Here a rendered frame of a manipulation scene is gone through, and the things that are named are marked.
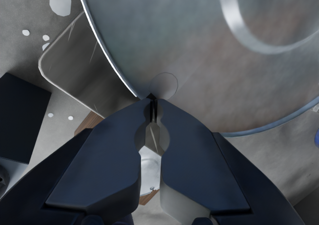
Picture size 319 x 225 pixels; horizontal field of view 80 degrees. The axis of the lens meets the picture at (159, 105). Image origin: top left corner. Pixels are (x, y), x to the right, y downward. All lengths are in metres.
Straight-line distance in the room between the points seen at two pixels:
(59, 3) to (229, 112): 0.21
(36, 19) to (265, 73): 0.85
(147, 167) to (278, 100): 0.64
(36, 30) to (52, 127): 0.45
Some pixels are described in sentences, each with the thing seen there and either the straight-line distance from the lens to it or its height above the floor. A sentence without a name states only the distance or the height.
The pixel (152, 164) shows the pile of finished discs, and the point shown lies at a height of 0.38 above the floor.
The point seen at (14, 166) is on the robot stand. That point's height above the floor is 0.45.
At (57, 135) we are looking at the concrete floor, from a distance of 1.12.
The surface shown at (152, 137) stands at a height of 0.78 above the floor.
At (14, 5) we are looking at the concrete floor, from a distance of 0.93.
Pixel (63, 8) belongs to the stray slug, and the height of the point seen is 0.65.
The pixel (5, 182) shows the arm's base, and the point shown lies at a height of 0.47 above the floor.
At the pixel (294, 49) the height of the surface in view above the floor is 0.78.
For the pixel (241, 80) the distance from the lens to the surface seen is 0.17.
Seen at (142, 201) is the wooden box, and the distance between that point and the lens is 1.01.
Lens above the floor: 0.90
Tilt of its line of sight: 55 degrees down
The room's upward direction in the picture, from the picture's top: 145 degrees clockwise
